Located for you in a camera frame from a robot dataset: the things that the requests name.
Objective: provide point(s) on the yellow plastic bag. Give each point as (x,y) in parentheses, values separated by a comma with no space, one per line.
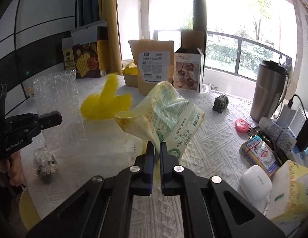
(101,104)

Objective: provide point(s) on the person's left hand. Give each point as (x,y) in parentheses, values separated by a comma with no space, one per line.
(16,171)

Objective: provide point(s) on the white earbuds case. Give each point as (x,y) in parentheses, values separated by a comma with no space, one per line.
(255,182)

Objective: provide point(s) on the small white green box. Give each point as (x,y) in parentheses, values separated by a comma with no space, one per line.
(290,193)

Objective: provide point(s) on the pink key fob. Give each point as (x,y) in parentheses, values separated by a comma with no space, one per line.
(242,125)

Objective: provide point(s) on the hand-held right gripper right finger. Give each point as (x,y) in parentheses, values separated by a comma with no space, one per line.
(163,155)

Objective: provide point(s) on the crumpled clear wrapper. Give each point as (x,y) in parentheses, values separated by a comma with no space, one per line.
(44,166)

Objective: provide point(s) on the brown snack box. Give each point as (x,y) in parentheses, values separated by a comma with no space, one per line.
(85,57)

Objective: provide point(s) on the black power adapter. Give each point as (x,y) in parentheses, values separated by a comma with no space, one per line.
(305,136)

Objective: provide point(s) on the playing card box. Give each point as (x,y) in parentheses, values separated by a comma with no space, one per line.
(258,155)

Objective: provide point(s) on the white charger brick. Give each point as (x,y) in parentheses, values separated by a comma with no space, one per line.
(286,116)

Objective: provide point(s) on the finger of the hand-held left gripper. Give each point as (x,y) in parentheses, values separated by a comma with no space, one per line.
(51,119)

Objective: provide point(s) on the white textured tablecloth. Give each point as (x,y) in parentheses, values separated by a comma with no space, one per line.
(213,143)

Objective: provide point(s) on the clear bubble wrap sheet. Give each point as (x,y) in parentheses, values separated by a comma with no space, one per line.
(57,94)

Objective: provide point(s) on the blue-grey curtain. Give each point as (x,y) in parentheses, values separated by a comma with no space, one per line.
(88,2)

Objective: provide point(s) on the yellow-green tissue pack wrapper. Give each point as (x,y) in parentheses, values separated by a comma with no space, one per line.
(168,109)

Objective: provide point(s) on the small brown box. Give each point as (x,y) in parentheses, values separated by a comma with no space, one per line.
(188,72)

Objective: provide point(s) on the green toad figurine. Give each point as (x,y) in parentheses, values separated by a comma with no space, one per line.
(221,103)

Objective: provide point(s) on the metal keys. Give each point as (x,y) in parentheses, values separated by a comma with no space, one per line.
(253,132)

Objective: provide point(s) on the small cardboard box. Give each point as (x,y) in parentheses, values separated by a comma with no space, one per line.
(131,80)

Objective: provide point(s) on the kraft paper pouch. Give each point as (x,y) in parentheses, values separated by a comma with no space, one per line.
(154,64)

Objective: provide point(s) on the yellow curtain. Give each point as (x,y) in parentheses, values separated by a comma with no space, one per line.
(108,5)

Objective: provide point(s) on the black balcony railing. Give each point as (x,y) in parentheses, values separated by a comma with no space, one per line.
(243,41)

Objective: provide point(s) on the yellow crumpled wrapper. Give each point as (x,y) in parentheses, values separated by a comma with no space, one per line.
(131,68)

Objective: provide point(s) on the stainless steel tumbler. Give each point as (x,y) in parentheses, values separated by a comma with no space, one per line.
(266,91)

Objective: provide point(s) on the dark window frame post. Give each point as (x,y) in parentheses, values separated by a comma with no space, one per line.
(199,5)

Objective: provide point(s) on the white squeeze tube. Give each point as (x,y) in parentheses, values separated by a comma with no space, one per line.
(275,132)

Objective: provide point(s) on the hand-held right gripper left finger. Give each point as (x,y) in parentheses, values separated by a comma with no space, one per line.
(150,155)

